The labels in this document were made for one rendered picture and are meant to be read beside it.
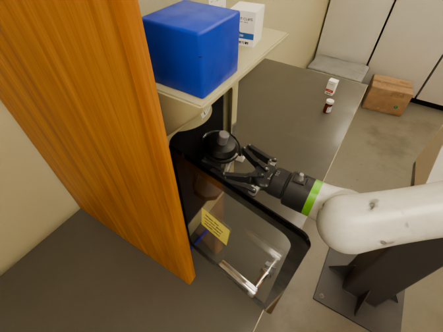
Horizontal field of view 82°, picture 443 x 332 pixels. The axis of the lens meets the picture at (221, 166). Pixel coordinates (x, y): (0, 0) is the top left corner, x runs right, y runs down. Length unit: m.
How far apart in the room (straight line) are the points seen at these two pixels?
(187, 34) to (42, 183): 0.73
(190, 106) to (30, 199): 0.70
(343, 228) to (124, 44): 0.41
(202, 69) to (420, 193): 0.39
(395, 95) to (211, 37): 3.06
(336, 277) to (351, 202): 1.46
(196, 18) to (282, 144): 0.87
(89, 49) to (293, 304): 1.71
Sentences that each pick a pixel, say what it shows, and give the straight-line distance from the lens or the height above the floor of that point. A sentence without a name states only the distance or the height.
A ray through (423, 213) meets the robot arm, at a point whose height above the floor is 1.38.
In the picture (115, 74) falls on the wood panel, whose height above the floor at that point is 1.58.
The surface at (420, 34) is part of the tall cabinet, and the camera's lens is 3.50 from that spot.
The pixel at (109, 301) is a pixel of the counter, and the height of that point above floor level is 0.94.
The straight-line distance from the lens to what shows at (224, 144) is 0.66.
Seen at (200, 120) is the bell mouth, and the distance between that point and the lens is 0.64.
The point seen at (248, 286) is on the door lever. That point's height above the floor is 1.21.
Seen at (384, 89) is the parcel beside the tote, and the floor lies 0.27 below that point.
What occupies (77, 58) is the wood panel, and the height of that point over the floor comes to 1.58.
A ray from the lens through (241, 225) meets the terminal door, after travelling 0.47.
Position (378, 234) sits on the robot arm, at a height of 1.34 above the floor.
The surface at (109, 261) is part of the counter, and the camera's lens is 0.90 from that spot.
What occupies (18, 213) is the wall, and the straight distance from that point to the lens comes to 0.98.
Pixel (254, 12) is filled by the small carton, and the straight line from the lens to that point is 0.51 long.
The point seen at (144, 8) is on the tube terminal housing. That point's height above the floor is 1.60.
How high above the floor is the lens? 1.71
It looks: 48 degrees down
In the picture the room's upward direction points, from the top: straight up
